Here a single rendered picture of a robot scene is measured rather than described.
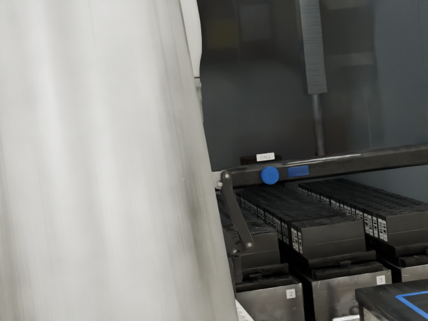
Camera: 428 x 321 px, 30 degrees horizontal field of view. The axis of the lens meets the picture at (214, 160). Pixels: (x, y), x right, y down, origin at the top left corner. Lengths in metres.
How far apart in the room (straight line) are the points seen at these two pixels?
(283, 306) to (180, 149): 1.04
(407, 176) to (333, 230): 0.31
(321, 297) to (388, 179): 0.49
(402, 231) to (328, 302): 0.20
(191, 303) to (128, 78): 0.08
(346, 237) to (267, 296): 0.19
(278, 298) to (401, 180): 0.49
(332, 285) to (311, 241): 0.10
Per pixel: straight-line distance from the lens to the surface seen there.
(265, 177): 1.32
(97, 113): 0.26
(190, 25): 0.91
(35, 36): 0.27
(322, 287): 1.32
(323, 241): 1.38
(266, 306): 1.30
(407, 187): 1.65
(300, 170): 1.34
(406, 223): 1.43
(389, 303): 1.12
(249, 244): 0.95
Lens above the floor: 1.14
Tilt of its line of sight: 5 degrees down
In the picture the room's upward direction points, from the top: 6 degrees counter-clockwise
